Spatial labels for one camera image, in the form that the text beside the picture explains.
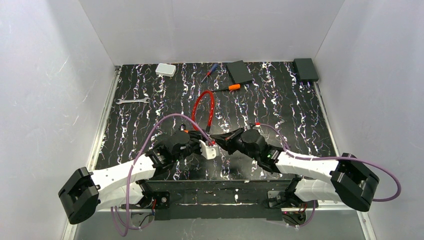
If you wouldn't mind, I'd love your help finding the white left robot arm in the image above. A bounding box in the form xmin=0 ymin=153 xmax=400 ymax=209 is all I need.
xmin=58 ymin=131 xmax=218 ymax=225

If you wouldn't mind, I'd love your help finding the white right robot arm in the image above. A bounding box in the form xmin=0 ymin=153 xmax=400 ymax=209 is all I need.
xmin=211 ymin=128 xmax=380 ymax=212

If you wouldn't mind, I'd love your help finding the silver open-end wrench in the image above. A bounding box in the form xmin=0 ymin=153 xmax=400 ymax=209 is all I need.
xmin=115 ymin=97 xmax=150 ymax=105

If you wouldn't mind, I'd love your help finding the black flat plate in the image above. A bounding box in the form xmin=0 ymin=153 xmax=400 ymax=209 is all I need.
xmin=226 ymin=60 xmax=253 ymax=85

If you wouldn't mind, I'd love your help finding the blue red screwdriver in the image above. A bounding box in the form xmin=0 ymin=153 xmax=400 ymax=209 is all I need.
xmin=201 ymin=63 xmax=219 ymax=82

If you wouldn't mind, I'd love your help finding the white plastic box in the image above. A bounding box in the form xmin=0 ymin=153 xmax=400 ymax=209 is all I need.
xmin=155 ymin=63 xmax=177 ymax=77

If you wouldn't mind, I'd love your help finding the black electronics box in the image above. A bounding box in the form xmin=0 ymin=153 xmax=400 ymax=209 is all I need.
xmin=293 ymin=58 xmax=319 ymax=83

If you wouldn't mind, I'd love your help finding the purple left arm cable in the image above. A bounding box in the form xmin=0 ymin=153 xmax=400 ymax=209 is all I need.
xmin=110 ymin=113 xmax=213 ymax=238

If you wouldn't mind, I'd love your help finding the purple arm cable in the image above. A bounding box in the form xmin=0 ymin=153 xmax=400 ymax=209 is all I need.
xmin=258 ymin=123 xmax=402 ymax=203
xmin=110 ymin=113 xmax=213 ymax=238

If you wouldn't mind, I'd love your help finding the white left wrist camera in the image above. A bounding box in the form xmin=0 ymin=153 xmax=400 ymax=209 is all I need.
xmin=199 ymin=140 xmax=220 ymax=160

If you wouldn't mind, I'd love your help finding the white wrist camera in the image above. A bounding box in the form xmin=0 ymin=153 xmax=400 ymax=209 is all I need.
xmin=246 ymin=122 xmax=261 ymax=130
xmin=199 ymin=140 xmax=220 ymax=160

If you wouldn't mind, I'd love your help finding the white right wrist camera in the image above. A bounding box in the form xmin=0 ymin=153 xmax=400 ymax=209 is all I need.
xmin=246 ymin=122 xmax=261 ymax=130

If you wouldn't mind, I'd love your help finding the orange handled screwdriver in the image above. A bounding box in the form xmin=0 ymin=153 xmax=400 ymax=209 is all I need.
xmin=212 ymin=84 xmax=241 ymax=92

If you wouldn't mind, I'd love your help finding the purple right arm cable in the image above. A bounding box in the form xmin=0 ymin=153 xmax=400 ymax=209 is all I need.
xmin=258 ymin=123 xmax=402 ymax=203

